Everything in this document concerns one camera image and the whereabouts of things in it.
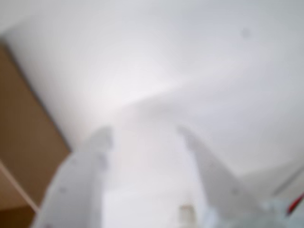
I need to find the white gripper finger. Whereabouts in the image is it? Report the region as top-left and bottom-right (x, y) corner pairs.
(177, 126), (269, 228)
(32, 126), (114, 228)

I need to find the brown cardboard box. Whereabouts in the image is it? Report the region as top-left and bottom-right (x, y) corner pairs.
(0, 38), (72, 228)

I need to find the red black servo cable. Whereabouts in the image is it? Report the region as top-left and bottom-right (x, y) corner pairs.
(286, 191), (304, 215)

